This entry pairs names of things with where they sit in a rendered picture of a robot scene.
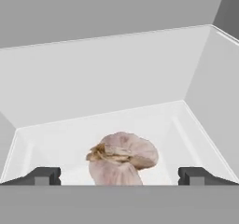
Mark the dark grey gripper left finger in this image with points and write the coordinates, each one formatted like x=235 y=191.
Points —
x=43 y=173

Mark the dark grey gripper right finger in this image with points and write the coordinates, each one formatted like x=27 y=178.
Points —
x=195 y=173

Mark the pale pink garlic bulb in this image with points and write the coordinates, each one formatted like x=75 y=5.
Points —
x=124 y=159

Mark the white tupperware container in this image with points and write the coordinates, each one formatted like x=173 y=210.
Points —
x=118 y=87

